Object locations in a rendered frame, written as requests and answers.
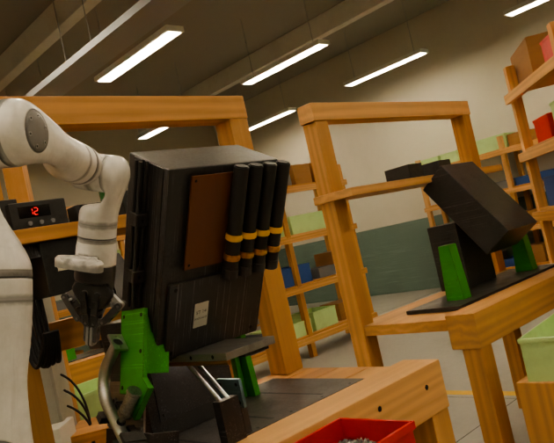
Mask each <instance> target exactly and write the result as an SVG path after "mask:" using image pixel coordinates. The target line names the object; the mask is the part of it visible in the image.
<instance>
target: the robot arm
mask: <svg viewBox="0 0 554 443"><path fill-rule="evenodd" d="M32 163H43V165H44V167H45V169H46V170H47V171H48V172H49V173H50V174H51V175H52V176H54V177H55V178H59V179H60V180H63V181H66V182H69V183H71V184H72V185H73V186H74V187H75V188H78V189H82V190H86V191H94V192H104V193H105V197H104V198H103V200H102V201H101V203H94V204H87V205H84V206H82V207H81V208H80V210H79V216H78V231H77V245H76V255H58V256H56V257H55V267H58V268H62V269H68V270H73V271H74V279H75V283H74V284H73V286H72V290H70V291H68V292H67V293H65V294H62V295H61V298H62V301H63V302H64V304H65V305H66V307H67V309H68V310H69V312H70V314H71V315H72V316H73V318H74V320H75V321H76V322H78V321H79V322H80V323H82V324H83V325H84V342H85V344H86V345H90V346H94V345H95V344H96V343H97V342H98V341H99V339H100V326H104V325H106V324H107V323H110V322H111V321H112V320H113V319H114V318H115V317H116V316H117V315H118V314H119V312H120V311H121V310H122V309H123V308H124V307H125V306H126V305H127V303H126V301H124V300H123V301H121V300H120V298H119V297H118V296H117V295H116V289H115V286H114V282H115V275H116V261H117V223H118V215H119V211H120V206H121V203H122V200H123V197H124V194H125V192H126V190H127V188H128V183H129V179H130V167H129V164H128V162H127V160H126V159H125V158H124V157H122V156H115V155H106V154H99V153H98V152H97V151H96V150H95V149H93V148H91V147H90V146H88V145H86V144H84V143H82V142H79V141H77V140H75V139H73V138H72V137H70V136H69V135H67V134H66V133H65V132H64V131H63V130H62V129H61V128H60V127H59V126H58V125H57V124H56V123H54V122H53V121H52V120H51V119H50V118H49V117H48V116H47V115H46V114H45V113H44V112H43V111H41V109H40V108H39V107H37V106H36V105H34V104H32V103H31V102H29V101H27V100H24V99H22V98H4V99H0V169H3V168H14V167H21V166H25V165H28V164H32ZM32 277H33V268H32V264H31V260H30V258H29V257H28V255H27V253H26V250H25V248H24V247H23V245H22V243H21V242H20V241H19V240H18V238H17V236H16V235H15V233H14V232H13V230H12V229H11V227H10V225H9V224H8V222H7V221H6V220H5V218H4V216H3V214H2V212H1V209H0V443H33V433H32V426H31V419H30V411H29V402H28V389H27V374H28V364H29V356H30V348H31V337H32V325H33V279H32ZM110 301H112V303H111V309H110V310H109V311H108V312H107V314H106V315H105V316H104V317H103V314H104V312H105V310H106V306H107V305H108V304H109V302H110Z"/></svg>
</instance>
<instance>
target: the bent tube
mask: <svg viewBox="0 0 554 443"><path fill-rule="evenodd" d="M107 338H108V340H109V342H110V346H109V348H108V350H107V352H106V355H105V357H104V358H103V361H102V363H101V366H100V369H99V373H98V397H99V401H100V404H101V407H102V409H103V411H104V413H105V414H106V417H107V420H108V422H109V424H110V426H111V427H112V429H113V432H114V434H115V436H116V438H117V440H118V441H119V443H122V441H121V439H120V436H119V435H120V433H121V432H127V431H128V430H127V428H126V426H125V425H123V426H120V425H118V424H117V423H116V421H117V419H118V418H120V417H119V416H118V415H117V409H116V407H115V405H114V403H113V399H112V397H111V392H110V377H111V372H112V368H113V364H114V362H115V360H116V359H117V357H118V355H119V353H120V351H128V346H127V344H126V342H125V339H124V337H123V336H122V334H107Z"/></svg>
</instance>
